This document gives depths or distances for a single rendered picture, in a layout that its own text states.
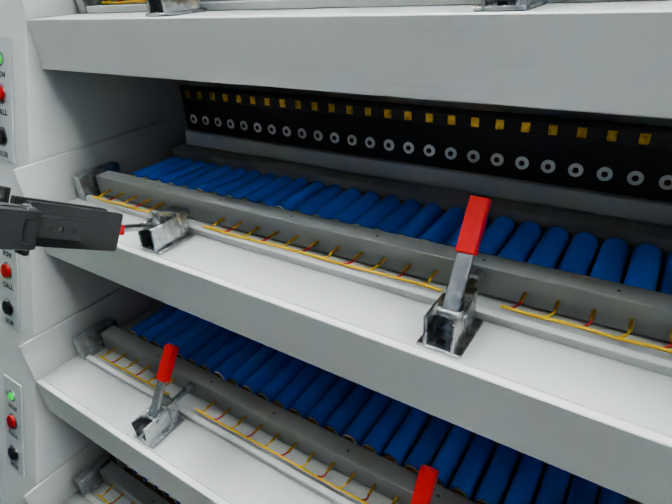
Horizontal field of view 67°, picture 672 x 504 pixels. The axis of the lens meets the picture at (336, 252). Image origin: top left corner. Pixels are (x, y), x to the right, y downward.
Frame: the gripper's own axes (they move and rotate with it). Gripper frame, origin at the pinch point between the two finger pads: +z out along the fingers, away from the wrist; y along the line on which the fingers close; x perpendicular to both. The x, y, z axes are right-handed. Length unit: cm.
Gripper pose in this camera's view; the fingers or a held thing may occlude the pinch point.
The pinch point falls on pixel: (66, 224)
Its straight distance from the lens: 41.9
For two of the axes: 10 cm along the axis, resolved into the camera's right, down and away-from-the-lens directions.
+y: 8.3, 2.3, -5.1
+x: 2.2, -9.7, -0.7
